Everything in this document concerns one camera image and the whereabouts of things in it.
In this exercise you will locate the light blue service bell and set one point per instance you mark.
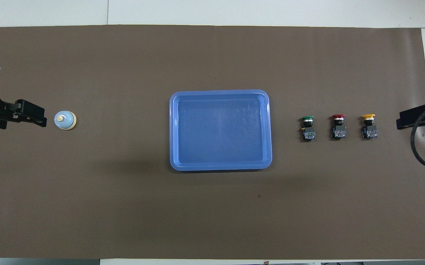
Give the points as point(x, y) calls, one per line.
point(64, 120)

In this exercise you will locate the yellow push button switch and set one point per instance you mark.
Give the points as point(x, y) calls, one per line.
point(369, 127)

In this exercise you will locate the red push button switch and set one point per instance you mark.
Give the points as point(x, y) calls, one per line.
point(338, 127)

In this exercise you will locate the green push button switch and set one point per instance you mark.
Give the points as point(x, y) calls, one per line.
point(308, 129)

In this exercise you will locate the blue plastic tray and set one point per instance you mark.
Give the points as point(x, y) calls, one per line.
point(220, 130)

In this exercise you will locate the brown table mat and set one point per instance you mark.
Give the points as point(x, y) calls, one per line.
point(124, 206)

